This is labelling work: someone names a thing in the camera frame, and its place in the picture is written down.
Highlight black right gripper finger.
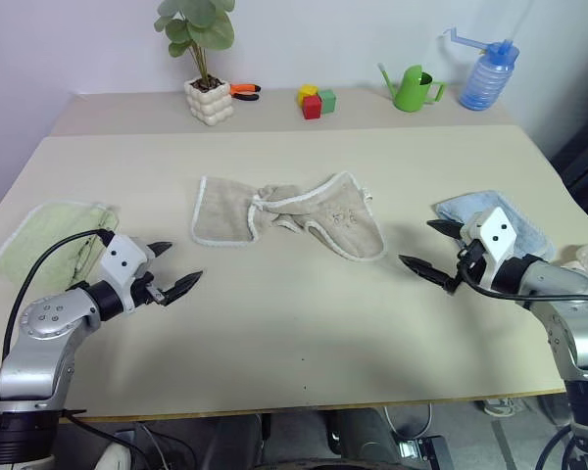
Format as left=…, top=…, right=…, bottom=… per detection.
left=397, top=254, right=457, bottom=294
left=426, top=218, right=466, bottom=242

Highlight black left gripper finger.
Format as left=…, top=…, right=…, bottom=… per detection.
left=144, top=240, right=174, bottom=259
left=162, top=269, right=205, bottom=308

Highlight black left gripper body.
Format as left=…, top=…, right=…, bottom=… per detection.
left=126, top=270, right=172, bottom=312

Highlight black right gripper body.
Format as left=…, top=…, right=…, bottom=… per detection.
left=446, top=237, right=492, bottom=295

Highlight light blue towel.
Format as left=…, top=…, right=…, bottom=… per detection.
left=432, top=190, right=557, bottom=261

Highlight beige towel with white trim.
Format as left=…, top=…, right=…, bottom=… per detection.
left=191, top=170, right=389, bottom=262

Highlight light green towel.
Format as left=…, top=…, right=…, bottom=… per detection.
left=0, top=200, right=122, bottom=291

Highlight green watering can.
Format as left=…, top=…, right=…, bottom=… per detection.
left=377, top=62, right=449, bottom=115

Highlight white sneaker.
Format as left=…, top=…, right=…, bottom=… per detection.
left=483, top=397, right=519, bottom=418

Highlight black furniture piece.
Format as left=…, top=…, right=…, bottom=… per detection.
left=550, top=125, right=588, bottom=212

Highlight white bubble plant pot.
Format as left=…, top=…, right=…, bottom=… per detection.
left=183, top=74, right=236, bottom=127

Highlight blue plastic spray bottle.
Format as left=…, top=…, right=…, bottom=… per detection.
left=438, top=0, right=529, bottom=112

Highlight dark grey rounded shape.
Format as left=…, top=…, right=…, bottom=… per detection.
left=210, top=412, right=271, bottom=470
left=321, top=406, right=399, bottom=470

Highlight white rounded shape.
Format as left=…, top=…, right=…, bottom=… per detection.
left=94, top=442, right=139, bottom=470

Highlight green cube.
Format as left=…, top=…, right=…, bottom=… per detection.
left=318, top=88, right=338, bottom=116

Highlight red cube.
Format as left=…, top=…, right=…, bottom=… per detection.
left=301, top=94, right=323, bottom=120

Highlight green round-leaf plant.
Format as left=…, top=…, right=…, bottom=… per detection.
left=153, top=0, right=237, bottom=85

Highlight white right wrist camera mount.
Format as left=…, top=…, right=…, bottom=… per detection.
left=463, top=206, right=521, bottom=291

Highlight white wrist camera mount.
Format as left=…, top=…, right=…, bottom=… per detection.
left=99, top=233, right=152, bottom=314
left=463, top=206, right=521, bottom=291

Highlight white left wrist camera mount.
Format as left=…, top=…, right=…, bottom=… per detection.
left=99, top=233, right=152, bottom=314

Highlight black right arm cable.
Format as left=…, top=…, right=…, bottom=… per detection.
left=457, top=258, right=588, bottom=301

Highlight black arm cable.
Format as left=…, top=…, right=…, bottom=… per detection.
left=457, top=258, right=588, bottom=301
left=1, top=228, right=117, bottom=361

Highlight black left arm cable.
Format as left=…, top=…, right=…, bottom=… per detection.
left=1, top=228, right=117, bottom=361

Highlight grey floor cable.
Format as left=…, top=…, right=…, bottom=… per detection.
left=381, top=401, right=433, bottom=443

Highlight orange handled pliers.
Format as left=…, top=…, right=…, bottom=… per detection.
left=228, top=82, right=263, bottom=103

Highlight black metal bracket box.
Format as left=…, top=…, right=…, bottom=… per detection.
left=396, top=434, right=456, bottom=470

